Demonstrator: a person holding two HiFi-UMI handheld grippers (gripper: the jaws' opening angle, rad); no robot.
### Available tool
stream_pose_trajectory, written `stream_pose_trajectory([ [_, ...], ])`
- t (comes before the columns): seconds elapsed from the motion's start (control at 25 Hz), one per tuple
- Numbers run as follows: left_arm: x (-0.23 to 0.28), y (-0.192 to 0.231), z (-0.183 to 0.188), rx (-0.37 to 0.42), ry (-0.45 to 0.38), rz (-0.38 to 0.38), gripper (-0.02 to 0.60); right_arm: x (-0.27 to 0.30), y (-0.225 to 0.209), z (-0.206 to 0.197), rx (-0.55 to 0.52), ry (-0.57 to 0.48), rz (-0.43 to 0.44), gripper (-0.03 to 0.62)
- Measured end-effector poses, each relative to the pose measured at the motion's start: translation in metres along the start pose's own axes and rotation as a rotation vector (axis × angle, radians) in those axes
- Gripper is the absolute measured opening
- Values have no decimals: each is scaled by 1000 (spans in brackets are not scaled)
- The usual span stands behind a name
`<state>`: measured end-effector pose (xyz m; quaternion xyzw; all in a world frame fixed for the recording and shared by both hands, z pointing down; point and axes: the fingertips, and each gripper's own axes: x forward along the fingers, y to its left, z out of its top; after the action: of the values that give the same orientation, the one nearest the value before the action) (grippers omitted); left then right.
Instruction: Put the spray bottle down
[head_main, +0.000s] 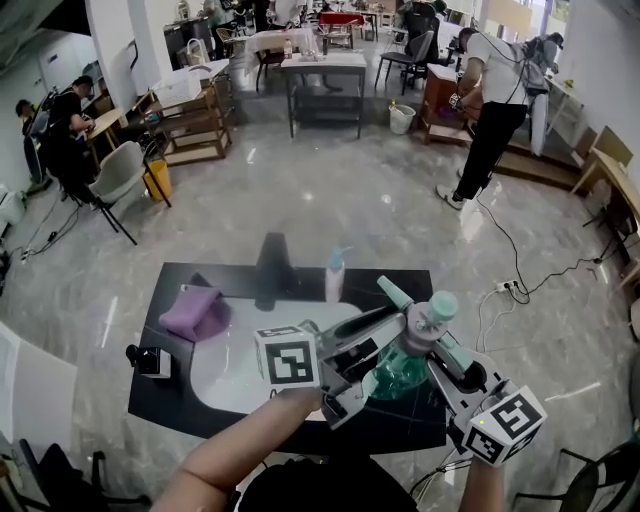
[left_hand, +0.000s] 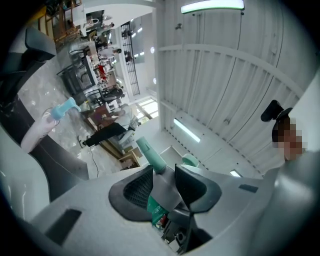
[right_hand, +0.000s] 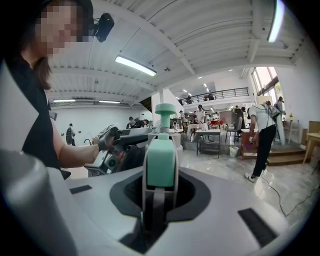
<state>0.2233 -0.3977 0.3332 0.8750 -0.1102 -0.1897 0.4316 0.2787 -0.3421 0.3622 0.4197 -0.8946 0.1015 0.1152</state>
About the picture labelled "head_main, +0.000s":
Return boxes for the red table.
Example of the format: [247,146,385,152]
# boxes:
[318,12,365,36]

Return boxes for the small black white dispenser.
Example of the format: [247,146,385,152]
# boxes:
[125,343,172,380]

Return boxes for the dark oval board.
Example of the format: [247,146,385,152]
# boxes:
[24,134,46,184]

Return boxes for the white wastebasket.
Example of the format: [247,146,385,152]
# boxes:
[388,102,417,135]

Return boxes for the grey metal table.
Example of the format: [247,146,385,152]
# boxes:
[280,52,368,140]

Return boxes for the teal clear spray bottle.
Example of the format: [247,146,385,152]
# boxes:
[360,274,474,401]

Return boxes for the white pump bottle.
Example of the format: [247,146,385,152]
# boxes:
[324,243,355,304]

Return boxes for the yellow bin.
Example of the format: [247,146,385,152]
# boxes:
[142,159,173,202]

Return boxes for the white tote bag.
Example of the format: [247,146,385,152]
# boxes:
[185,38,211,69]

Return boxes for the white plastic basket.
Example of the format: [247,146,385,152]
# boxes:
[150,74,203,109]

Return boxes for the black frame chair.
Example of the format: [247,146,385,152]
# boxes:
[512,439,640,512]

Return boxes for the black sink table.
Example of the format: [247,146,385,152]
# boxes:
[127,262,449,456]

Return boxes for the table with white cloth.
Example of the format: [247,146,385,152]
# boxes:
[244,28,320,94]

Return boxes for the grey chair black legs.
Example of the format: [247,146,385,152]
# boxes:
[88,140,173,247]

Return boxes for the white panel black edge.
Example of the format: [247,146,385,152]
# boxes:
[124,39,144,96]

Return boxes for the cardboard panel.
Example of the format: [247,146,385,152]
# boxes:
[574,124,635,169]

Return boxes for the dark grey chair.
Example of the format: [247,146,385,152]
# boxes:
[374,29,435,96]

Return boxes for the white desk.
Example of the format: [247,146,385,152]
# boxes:
[544,74,586,139]

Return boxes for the person's left forearm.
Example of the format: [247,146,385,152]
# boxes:
[149,387,324,512]

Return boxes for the black office chair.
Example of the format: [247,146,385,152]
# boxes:
[402,7,441,66]

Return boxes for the person's right forearm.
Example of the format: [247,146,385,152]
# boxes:
[464,457,506,512]

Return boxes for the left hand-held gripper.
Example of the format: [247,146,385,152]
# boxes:
[254,305,407,431]

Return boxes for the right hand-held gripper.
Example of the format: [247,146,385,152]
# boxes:
[425,352,547,467]

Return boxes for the brown wooden cabinet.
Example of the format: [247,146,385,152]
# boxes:
[418,63,484,147]

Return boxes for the white oval board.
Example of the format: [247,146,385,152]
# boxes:
[529,94,551,157]

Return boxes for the person's black clothing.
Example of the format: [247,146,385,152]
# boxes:
[234,457,419,512]

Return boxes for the wooden step platform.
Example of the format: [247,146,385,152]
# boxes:
[492,142,585,191]

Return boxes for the black faucet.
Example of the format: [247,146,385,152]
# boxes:
[254,232,301,312]

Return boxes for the black floor cable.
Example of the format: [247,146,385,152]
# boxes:
[474,194,617,306]

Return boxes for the black swivel chair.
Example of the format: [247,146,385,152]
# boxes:
[0,438,151,512]

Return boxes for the white toilet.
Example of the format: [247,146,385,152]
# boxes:
[0,184,26,236]

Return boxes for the white sink basin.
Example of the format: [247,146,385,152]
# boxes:
[189,298,369,416]

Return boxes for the long wooden desk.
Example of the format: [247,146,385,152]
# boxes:
[569,147,640,291]

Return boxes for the wooden shelf unit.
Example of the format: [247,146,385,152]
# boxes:
[142,84,234,168]

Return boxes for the purple cloth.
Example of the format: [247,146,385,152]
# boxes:
[158,285,234,344]

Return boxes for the round wooden table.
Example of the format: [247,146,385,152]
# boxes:
[84,107,130,171]

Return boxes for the dark wooden chair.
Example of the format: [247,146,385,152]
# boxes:
[582,177,639,264]

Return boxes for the white rectangular basin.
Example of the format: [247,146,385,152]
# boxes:
[0,319,79,444]

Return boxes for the white floor cable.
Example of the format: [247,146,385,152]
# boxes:
[474,287,516,354]

